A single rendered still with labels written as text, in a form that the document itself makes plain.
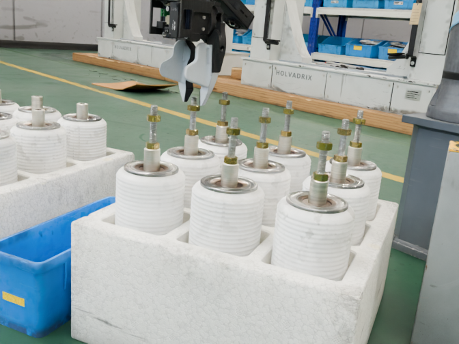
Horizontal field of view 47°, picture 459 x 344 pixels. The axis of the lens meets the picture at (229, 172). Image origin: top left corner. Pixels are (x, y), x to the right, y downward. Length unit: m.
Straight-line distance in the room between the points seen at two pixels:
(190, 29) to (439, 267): 0.49
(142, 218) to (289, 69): 2.76
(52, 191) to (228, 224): 0.39
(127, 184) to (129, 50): 4.26
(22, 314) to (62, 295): 0.06
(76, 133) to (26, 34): 6.29
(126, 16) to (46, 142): 4.39
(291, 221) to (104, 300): 0.29
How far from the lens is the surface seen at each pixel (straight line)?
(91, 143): 1.06
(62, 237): 0.94
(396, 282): 1.08
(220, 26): 0.78
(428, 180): 1.19
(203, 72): 0.78
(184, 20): 0.76
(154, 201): 0.70
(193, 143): 0.82
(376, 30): 10.67
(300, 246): 0.62
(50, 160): 0.98
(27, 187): 0.90
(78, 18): 7.59
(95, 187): 1.03
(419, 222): 1.21
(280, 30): 3.68
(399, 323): 0.94
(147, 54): 4.68
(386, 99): 2.97
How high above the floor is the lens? 0.45
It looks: 15 degrees down
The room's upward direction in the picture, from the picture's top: 5 degrees clockwise
